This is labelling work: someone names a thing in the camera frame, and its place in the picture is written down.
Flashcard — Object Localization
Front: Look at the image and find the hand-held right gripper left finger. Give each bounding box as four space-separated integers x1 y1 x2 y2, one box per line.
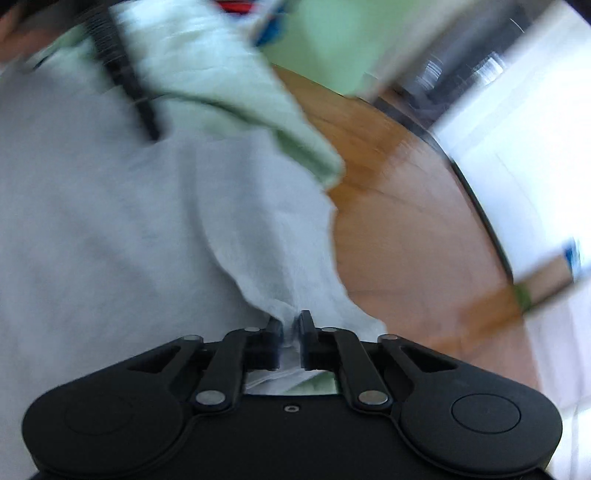
127 320 283 413

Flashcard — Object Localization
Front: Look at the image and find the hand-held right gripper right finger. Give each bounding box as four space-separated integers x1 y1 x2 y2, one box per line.
295 310 455 409

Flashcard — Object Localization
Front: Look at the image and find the grey printed t-shirt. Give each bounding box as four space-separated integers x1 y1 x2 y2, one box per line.
0 55 389 480

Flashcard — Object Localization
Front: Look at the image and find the small green object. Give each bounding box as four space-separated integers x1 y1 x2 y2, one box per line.
512 284 534 312

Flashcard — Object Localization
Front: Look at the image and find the cardboard box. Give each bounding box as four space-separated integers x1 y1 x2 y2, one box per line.
512 251 583 315

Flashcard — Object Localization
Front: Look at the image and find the light green bed sheet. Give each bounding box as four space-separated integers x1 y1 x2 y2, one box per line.
46 0 347 190

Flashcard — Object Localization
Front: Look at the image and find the blue white package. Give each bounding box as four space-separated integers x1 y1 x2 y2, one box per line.
561 237 587 278

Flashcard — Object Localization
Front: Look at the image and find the red object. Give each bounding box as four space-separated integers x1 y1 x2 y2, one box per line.
212 0 259 14

